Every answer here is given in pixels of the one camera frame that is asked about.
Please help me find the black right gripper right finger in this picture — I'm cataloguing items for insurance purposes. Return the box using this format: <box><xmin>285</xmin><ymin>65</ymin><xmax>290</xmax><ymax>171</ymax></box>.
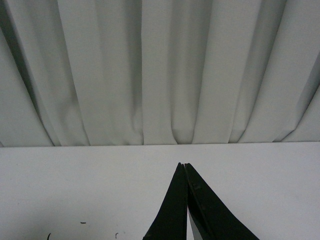
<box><xmin>184</xmin><ymin>163</ymin><xmax>258</xmax><ymax>240</ymax></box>

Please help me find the grey pleated curtain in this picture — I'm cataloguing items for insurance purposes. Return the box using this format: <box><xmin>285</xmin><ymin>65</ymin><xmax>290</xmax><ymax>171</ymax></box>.
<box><xmin>0</xmin><ymin>0</ymin><xmax>320</xmax><ymax>147</ymax></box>

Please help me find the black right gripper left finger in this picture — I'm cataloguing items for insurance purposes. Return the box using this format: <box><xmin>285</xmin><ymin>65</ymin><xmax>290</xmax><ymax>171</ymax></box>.
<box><xmin>143</xmin><ymin>163</ymin><xmax>188</xmax><ymax>240</ymax></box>

